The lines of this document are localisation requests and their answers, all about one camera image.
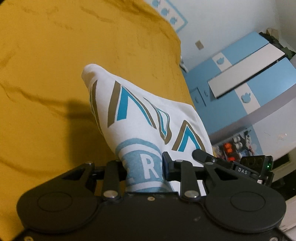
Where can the beige wall switch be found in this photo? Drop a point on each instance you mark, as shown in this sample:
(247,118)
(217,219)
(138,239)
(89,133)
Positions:
(199,45)

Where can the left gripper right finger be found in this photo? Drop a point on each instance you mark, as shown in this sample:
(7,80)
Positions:
(183,172)

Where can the white blue headboard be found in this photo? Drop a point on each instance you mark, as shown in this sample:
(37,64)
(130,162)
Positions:
(170,13)

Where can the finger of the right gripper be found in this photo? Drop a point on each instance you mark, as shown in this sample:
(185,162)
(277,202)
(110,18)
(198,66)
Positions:
(203,157)

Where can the blue white wardrobe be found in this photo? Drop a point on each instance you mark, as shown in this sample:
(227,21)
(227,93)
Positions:
(241,85)

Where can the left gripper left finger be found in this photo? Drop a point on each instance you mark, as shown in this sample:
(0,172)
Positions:
(114,174)

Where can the white printed sweatshirt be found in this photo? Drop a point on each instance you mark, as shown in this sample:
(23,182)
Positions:
(139,126)

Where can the mustard yellow quilt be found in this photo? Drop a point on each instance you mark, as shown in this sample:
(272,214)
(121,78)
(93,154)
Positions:
(47,126)

